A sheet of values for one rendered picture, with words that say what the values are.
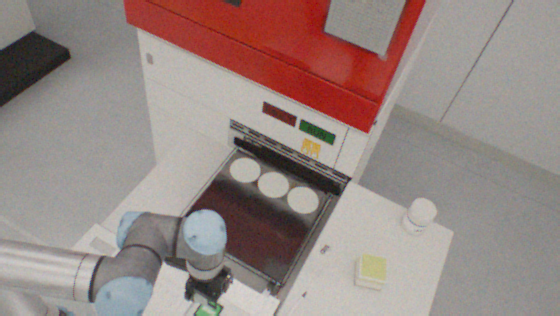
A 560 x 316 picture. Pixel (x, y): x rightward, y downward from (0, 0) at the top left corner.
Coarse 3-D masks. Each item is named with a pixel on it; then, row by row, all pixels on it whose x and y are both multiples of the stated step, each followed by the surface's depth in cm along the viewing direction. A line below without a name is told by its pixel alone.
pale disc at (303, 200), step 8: (296, 192) 144; (304, 192) 144; (312, 192) 144; (288, 200) 141; (296, 200) 142; (304, 200) 142; (312, 200) 142; (296, 208) 140; (304, 208) 140; (312, 208) 140
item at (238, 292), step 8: (232, 288) 123; (240, 288) 124; (248, 288) 124; (224, 296) 122; (232, 296) 122; (240, 296) 122; (248, 296) 122; (256, 296) 123; (240, 304) 121; (248, 304) 121; (256, 304) 121; (248, 312) 120; (256, 312) 120
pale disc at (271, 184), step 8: (264, 176) 146; (272, 176) 146; (280, 176) 147; (264, 184) 144; (272, 184) 144; (280, 184) 145; (288, 184) 145; (264, 192) 142; (272, 192) 143; (280, 192) 143
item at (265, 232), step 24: (264, 168) 148; (216, 192) 140; (240, 192) 141; (288, 192) 143; (240, 216) 136; (264, 216) 137; (288, 216) 138; (312, 216) 139; (240, 240) 131; (264, 240) 132; (288, 240) 132; (264, 264) 127; (288, 264) 128
